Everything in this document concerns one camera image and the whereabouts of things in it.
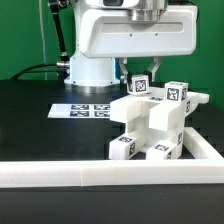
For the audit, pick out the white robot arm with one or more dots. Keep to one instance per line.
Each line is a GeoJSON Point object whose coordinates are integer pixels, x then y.
{"type": "Point", "coordinates": [98, 74]}

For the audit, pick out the white flat tagged plate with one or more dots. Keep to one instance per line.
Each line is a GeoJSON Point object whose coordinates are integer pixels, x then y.
{"type": "Point", "coordinates": [80, 111]}

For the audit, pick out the white tagged cube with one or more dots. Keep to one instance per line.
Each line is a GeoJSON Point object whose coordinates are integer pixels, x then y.
{"type": "Point", "coordinates": [175, 91]}
{"type": "Point", "coordinates": [138, 85]}

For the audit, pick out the white chair seat part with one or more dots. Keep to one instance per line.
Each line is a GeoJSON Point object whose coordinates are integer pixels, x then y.
{"type": "Point", "coordinates": [175, 134]}

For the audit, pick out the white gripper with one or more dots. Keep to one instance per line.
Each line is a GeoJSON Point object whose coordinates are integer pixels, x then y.
{"type": "Point", "coordinates": [109, 31]}

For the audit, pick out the white boundary fence frame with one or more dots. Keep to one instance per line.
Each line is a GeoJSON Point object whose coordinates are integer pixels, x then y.
{"type": "Point", "coordinates": [208, 167]}

